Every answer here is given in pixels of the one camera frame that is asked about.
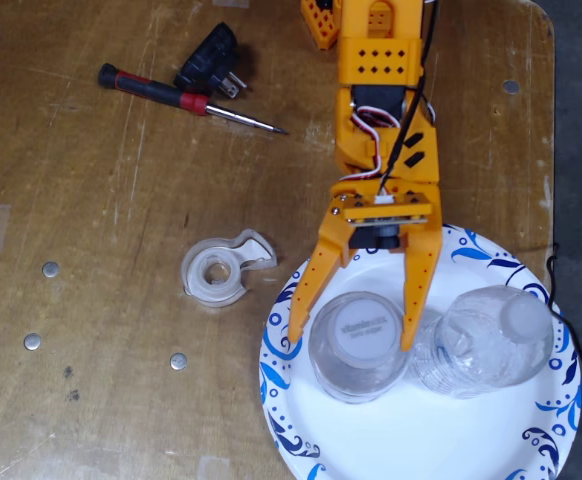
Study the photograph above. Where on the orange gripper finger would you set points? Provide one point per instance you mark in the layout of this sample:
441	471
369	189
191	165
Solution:
321	270
421	280

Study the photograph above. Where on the vitaminwater bottle purple label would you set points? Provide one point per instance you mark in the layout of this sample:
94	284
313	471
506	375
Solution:
366	330

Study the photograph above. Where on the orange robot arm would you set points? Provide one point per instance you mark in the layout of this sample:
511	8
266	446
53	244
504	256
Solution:
378	61

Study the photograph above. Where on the blue floral paper plate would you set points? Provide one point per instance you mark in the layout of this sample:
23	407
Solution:
421	440

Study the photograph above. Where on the clear water bottle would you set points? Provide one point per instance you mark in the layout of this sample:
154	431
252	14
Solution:
486	345

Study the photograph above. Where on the round metal table insert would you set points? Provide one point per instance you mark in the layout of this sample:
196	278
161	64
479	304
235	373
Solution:
178	361
32	341
511	86
50	269

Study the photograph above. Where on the clear tape dispenser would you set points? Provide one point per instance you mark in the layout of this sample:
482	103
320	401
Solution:
198	280

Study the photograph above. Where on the black power adapter plug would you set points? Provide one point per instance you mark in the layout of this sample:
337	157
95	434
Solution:
206	60

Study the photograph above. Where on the red black screwdriver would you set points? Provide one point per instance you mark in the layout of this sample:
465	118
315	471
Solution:
146	87

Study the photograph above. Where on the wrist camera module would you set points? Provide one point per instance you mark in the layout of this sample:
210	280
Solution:
386	235

